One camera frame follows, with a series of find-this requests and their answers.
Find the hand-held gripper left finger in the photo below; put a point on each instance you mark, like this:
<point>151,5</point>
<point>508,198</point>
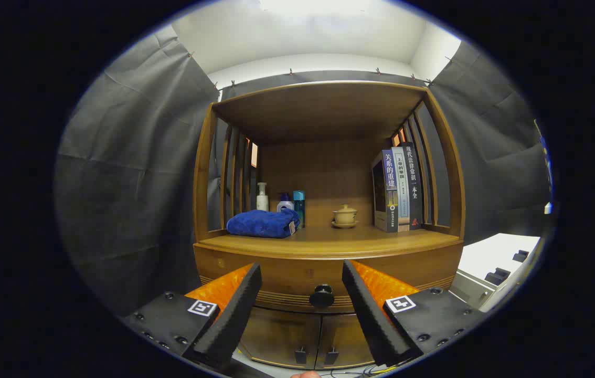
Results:
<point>234,315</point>

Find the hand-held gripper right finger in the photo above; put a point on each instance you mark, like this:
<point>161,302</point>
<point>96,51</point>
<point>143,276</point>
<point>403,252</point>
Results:
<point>368,315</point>

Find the wooden drawer with black knob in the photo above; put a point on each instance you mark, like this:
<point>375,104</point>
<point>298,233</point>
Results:
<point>292,273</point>

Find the wooden cabinet door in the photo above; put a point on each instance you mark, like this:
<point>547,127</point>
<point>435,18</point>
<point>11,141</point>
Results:
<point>344,341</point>
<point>282,333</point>

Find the wooden countertop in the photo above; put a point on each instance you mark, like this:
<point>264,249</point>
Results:
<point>355,239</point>

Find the white side cabinet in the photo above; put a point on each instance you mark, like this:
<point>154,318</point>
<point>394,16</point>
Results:
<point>486,254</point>

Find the wooden cabinet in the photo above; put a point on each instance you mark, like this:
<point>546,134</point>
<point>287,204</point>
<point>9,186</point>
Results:
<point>323,110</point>

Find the blue folded towel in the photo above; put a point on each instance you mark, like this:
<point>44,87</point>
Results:
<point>261,223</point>

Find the beige lidded teacup with saucer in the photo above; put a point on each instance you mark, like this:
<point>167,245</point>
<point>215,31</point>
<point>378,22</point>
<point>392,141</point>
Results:
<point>344,215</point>

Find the white pump bottle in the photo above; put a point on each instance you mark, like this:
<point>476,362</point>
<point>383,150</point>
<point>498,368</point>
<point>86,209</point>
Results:
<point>262,202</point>

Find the white bottle with blue cap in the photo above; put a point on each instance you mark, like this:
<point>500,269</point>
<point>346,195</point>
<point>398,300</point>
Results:
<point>285,205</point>

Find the book with blue spine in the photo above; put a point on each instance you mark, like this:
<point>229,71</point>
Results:
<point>389,194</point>

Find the book with pale spine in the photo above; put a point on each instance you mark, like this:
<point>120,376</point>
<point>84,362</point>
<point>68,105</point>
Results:
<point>403,194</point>

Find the teal bottle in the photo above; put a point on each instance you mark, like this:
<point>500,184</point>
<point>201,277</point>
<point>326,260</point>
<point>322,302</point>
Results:
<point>299,207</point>

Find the book with black spine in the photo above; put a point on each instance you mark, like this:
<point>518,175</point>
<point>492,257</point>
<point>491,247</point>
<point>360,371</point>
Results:
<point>414,184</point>

